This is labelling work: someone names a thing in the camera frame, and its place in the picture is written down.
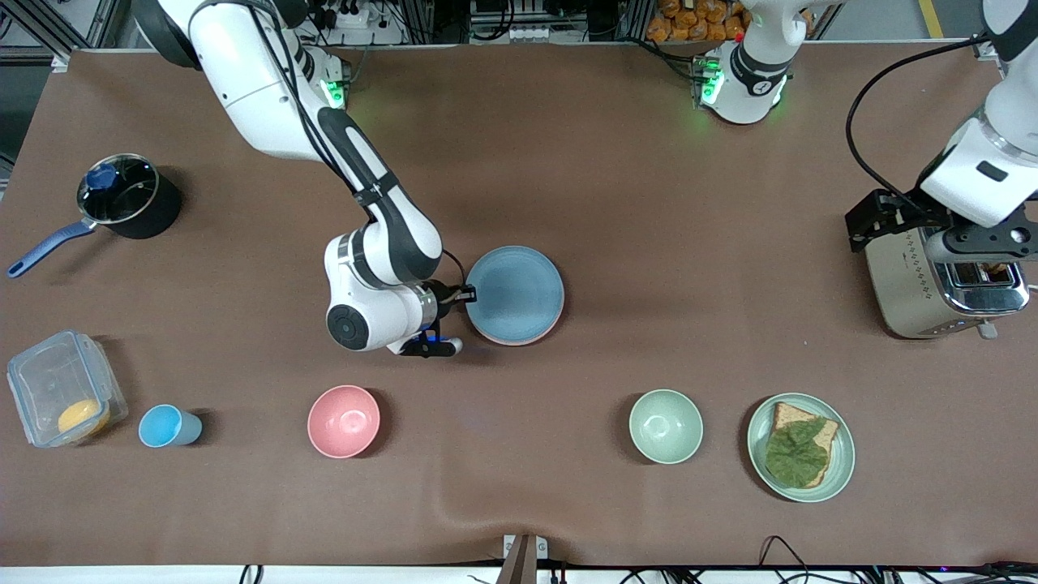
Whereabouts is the blue plate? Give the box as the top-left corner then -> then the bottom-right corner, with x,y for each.
464,246 -> 565,342

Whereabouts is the pink plate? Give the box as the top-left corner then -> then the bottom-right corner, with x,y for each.
474,320 -> 562,348

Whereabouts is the beige chrome toaster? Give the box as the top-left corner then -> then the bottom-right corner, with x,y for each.
864,223 -> 1031,340

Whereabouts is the pink bowl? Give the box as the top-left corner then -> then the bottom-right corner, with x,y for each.
307,384 -> 381,460

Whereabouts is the toast slice with lettuce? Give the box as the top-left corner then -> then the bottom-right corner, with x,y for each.
766,401 -> 840,489

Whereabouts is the brown table mat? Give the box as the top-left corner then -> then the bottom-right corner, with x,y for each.
0,41 -> 1038,569

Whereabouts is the green plate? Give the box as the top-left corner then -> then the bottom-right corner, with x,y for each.
747,393 -> 856,504

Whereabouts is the green lettuce leaf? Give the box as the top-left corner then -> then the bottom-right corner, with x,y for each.
765,417 -> 830,489

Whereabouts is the green bowl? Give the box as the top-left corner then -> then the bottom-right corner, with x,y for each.
629,389 -> 704,465

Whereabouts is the metal table edge clamp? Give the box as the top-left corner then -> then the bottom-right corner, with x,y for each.
503,534 -> 549,584

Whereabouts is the bag of oranges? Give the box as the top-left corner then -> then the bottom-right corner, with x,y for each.
646,0 -> 751,43

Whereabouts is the blue cup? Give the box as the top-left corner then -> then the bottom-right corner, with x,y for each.
138,404 -> 204,449

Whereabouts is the glass lid blue knob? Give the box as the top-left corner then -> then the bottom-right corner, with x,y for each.
77,154 -> 160,226

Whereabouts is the yellow orange round food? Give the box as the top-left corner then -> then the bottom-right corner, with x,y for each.
57,399 -> 110,437

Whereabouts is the clear plastic food container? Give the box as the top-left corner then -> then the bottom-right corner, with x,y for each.
6,329 -> 129,449

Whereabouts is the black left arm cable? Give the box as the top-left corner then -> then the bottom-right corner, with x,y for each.
846,32 -> 997,202

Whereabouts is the black saucepan blue handle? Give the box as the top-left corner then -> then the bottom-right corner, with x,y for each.
6,154 -> 183,279

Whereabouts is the black looped floor cable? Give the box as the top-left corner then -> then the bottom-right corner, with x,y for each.
758,535 -> 812,584

